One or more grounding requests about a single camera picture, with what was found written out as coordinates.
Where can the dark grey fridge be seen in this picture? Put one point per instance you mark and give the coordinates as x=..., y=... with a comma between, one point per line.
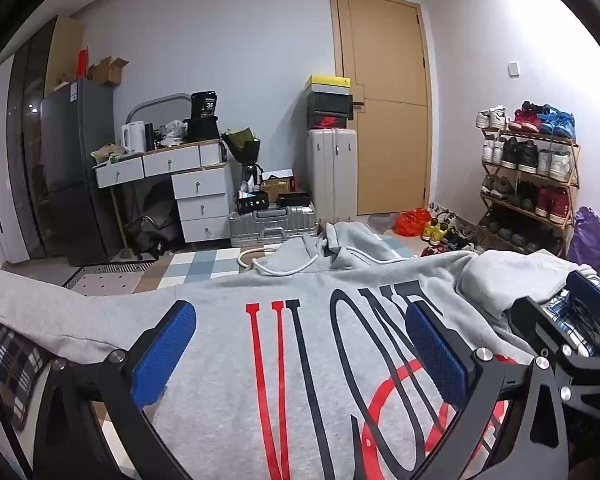
x=75, y=170

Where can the open cardboard box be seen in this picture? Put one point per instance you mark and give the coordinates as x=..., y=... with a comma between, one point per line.
x=107, y=71

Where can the yellow shoe box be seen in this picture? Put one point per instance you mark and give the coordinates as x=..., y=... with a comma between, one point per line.
x=328, y=81

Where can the white desk with drawers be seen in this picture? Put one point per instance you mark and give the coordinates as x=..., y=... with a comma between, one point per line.
x=202, y=190

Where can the flat cardboard sheet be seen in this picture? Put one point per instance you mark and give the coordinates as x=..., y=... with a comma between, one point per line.
x=65, y=55

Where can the black tub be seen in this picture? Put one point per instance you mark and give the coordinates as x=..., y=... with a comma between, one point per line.
x=204, y=105

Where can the silver suitcase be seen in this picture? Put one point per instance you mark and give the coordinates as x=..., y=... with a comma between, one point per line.
x=270, y=225

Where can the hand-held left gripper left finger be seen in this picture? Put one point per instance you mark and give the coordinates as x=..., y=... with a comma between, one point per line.
x=162, y=355

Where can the blue brown checkered rug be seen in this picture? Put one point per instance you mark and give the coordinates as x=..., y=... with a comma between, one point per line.
x=200, y=265

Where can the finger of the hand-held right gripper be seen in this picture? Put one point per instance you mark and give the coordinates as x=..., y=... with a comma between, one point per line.
x=587, y=292
x=537, y=322

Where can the flat black box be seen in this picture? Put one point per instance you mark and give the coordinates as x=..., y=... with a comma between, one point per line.
x=293, y=198

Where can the dark glass wardrobe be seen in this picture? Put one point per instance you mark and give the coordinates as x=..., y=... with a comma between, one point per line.
x=27, y=160

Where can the grey arched frame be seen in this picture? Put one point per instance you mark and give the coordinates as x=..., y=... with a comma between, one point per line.
x=155, y=100

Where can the pile of loose shoes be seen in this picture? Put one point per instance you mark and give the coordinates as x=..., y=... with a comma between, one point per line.
x=455, y=232

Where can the grey doormat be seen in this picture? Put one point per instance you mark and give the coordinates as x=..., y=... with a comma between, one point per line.
x=380, y=221

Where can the white crumpled bag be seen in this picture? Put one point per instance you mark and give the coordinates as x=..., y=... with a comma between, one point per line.
x=174, y=132

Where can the black red shoe box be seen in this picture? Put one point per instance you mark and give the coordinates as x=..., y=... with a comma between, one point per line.
x=330, y=120

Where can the grey shoe box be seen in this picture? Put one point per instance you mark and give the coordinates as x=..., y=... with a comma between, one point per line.
x=330, y=91

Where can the wooden door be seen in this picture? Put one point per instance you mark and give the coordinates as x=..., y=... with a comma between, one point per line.
x=385, y=110

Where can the white electric kettle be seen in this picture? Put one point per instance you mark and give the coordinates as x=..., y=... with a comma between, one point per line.
x=132, y=137

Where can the orange plastic bag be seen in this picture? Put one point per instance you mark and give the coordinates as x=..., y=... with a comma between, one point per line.
x=412, y=222

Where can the dark plaid cloth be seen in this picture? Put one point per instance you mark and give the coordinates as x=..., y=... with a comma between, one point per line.
x=12, y=365

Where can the dark wrapped bouquet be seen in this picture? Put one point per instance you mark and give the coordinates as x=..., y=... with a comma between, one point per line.
x=242, y=147

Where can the small black box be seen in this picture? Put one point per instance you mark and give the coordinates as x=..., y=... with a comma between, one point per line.
x=252, y=202

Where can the grey printed hoodie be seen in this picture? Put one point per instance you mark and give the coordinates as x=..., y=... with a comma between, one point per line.
x=220, y=320

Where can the white wardrobe door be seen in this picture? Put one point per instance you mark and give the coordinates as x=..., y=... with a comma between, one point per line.
x=0, y=185

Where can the black bottle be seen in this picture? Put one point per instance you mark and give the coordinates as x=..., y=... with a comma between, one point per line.
x=150, y=136

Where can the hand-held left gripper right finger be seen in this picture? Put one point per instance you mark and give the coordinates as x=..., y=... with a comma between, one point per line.
x=437, y=355

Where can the white upright suitcase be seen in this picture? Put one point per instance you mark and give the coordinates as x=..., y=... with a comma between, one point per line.
x=332, y=175

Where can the purple bag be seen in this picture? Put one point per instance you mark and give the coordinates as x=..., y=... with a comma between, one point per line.
x=590, y=240

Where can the blue plaid cloth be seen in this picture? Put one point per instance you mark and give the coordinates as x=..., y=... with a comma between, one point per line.
x=560, y=317

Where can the white light switch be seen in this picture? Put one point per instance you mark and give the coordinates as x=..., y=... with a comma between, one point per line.
x=514, y=68

